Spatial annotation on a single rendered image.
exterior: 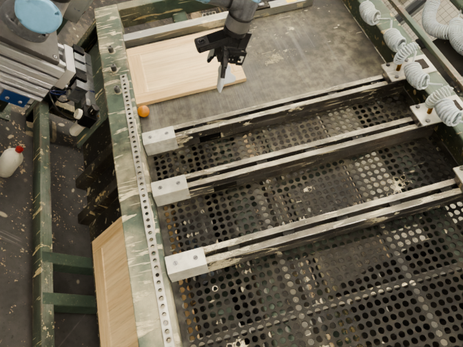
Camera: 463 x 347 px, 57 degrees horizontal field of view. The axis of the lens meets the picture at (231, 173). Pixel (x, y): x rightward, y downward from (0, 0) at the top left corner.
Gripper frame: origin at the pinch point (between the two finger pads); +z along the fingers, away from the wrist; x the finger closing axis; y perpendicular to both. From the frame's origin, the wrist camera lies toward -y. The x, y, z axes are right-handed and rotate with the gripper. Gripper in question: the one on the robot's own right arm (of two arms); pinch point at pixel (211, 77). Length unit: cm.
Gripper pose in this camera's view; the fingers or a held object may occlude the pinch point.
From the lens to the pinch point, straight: 147.5
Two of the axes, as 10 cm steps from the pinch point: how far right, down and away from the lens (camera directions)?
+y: 9.1, -0.4, 4.2
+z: -3.1, 6.0, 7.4
